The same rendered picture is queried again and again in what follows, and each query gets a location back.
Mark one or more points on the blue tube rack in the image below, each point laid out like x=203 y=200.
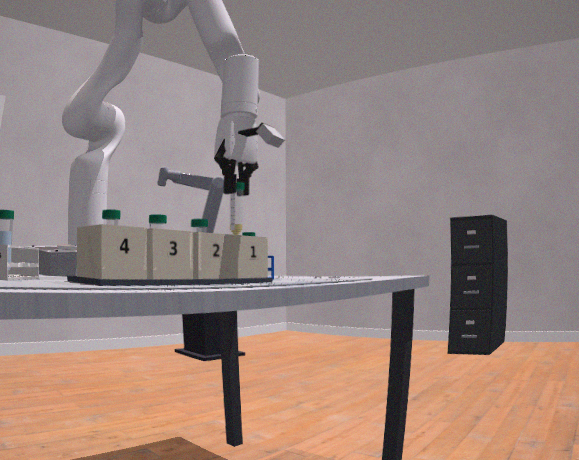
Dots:
x=272 y=267

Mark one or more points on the green tube cap with orange dot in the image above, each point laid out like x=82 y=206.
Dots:
x=199 y=225
x=111 y=217

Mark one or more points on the white tube rack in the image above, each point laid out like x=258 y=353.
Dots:
x=28 y=256

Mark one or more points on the beige bucket adapter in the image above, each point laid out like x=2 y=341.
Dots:
x=112 y=252
x=169 y=254
x=250 y=256
x=212 y=256

